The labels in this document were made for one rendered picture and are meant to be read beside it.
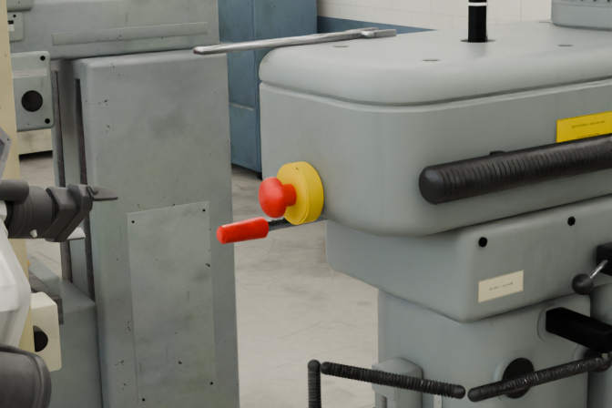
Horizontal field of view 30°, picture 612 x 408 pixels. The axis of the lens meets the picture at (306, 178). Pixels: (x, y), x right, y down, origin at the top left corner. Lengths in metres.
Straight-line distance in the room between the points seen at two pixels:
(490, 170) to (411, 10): 7.01
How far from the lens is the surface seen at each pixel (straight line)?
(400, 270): 1.18
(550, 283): 1.19
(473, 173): 1.02
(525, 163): 1.07
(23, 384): 1.33
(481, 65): 1.07
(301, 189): 1.09
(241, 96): 8.70
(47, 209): 1.90
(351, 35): 1.25
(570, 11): 1.34
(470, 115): 1.06
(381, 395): 1.25
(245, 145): 8.75
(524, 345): 1.22
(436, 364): 1.22
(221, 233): 1.19
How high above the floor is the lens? 2.03
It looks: 13 degrees down
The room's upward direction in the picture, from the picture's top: 1 degrees counter-clockwise
